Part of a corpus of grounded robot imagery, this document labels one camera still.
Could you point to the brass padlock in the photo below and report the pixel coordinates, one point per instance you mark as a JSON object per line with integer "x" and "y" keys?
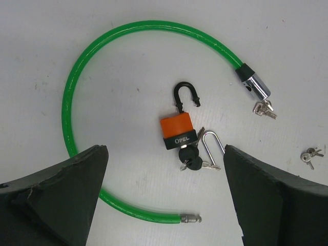
{"x": 214, "y": 149}

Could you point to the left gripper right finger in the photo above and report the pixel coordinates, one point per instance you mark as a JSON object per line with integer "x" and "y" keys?
{"x": 275, "y": 207}

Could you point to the green cable bike lock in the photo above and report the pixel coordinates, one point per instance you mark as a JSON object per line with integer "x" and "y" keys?
{"x": 247, "y": 76}

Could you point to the black-headed key pair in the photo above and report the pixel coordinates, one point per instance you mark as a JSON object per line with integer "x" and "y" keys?
{"x": 189, "y": 155}

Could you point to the small silver keys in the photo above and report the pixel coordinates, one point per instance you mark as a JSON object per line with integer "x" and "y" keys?
{"x": 309, "y": 154}

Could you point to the orange black padlock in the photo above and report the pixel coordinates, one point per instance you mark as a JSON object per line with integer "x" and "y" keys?
{"x": 178, "y": 130}

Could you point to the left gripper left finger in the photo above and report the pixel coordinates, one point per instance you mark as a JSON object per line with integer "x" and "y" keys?
{"x": 54, "y": 206}

